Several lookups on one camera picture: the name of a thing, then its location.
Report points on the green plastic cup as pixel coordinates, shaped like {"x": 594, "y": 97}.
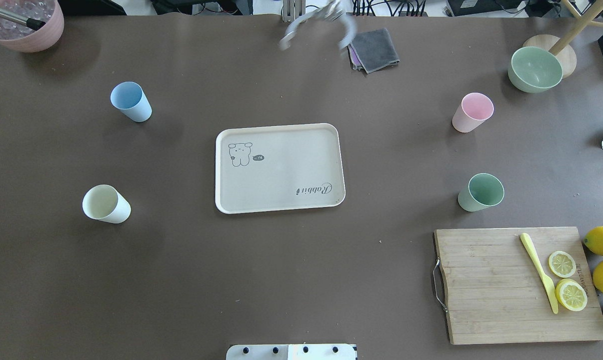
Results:
{"x": 483, "y": 190}

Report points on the cream rabbit print tray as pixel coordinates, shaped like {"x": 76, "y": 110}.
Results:
{"x": 276, "y": 168}

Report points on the purple folded cloth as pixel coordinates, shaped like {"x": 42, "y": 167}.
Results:
{"x": 355, "y": 62}

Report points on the grey folded cloth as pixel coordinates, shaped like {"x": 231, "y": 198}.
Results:
{"x": 375, "y": 50}

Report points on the pink plastic cup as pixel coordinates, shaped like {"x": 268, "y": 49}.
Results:
{"x": 474, "y": 109}

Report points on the blue plastic cup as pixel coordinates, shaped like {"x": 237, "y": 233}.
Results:
{"x": 129, "y": 98}

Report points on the cream white plastic cup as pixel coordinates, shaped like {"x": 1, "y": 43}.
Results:
{"x": 104, "y": 203}

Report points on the bamboo cutting board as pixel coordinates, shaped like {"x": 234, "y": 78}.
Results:
{"x": 494, "y": 295}

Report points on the yellow plastic knife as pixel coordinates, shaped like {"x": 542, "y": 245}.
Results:
{"x": 548, "y": 283}

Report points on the green plastic bowl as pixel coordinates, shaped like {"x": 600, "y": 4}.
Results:
{"x": 534, "y": 70}

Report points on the upper lemon slice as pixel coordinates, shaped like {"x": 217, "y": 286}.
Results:
{"x": 562, "y": 264}

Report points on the lemon slice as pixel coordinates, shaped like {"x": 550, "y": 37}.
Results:
{"x": 562, "y": 264}
{"x": 571, "y": 295}

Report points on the lower lemon slice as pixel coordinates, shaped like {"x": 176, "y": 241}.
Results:
{"x": 571, "y": 295}

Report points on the wooden stand with round base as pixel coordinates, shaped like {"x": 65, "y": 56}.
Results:
{"x": 560, "y": 47}

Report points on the metal tongs in bowl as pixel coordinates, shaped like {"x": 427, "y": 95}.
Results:
{"x": 24, "y": 21}

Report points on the pink ribbed bowl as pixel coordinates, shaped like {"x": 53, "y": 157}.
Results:
{"x": 20, "y": 38}

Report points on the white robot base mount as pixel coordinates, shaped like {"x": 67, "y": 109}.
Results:
{"x": 304, "y": 351}

